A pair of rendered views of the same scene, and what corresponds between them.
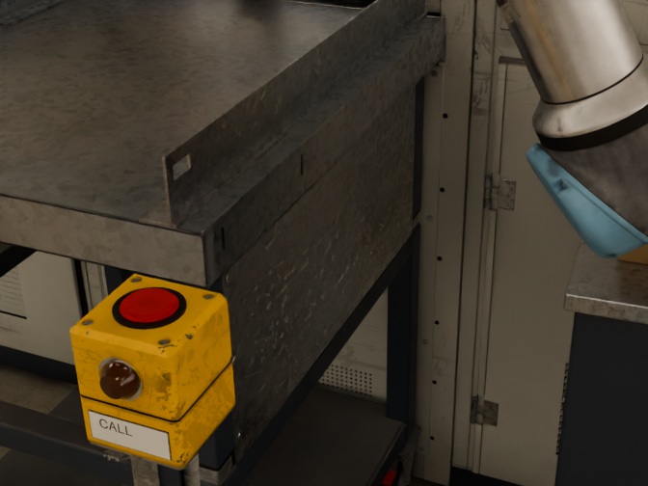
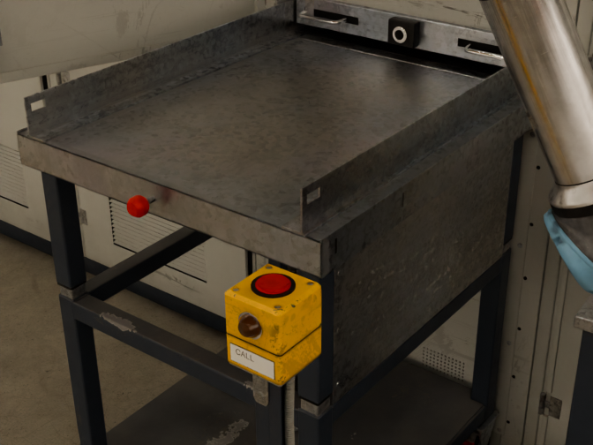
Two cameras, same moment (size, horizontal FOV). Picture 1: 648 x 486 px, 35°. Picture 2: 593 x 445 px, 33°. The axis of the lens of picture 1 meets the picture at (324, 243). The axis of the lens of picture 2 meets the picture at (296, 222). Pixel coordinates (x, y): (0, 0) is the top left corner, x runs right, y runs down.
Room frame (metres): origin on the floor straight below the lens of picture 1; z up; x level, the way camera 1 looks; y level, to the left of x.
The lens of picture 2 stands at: (-0.31, -0.12, 1.48)
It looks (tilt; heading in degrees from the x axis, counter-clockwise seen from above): 28 degrees down; 13
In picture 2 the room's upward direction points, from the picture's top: 1 degrees counter-clockwise
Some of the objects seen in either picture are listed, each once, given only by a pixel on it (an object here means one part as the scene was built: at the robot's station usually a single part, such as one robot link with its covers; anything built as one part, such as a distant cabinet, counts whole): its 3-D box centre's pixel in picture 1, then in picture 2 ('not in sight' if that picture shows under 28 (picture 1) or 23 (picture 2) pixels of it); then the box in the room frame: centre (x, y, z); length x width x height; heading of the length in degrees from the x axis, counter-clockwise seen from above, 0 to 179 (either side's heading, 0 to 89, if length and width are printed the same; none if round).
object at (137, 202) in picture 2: not in sight; (142, 204); (0.90, 0.40, 0.82); 0.04 x 0.03 x 0.03; 156
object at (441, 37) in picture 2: not in sight; (413, 28); (1.59, 0.08, 0.89); 0.54 x 0.05 x 0.06; 66
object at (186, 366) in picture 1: (156, 367); (273, 323); (0.59, 0.12, 0.85); 0.08 x 0.08 x 0.10; 66
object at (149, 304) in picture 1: (149, 310); (273, 287); (0.59, 0.12, 0.90); 0.04 x 0.04 x 0.02
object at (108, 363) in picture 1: (116, 383); (246, 328); (0.55, 0.14, 0.87); 0.03 x 0.01 x 0.03; 66
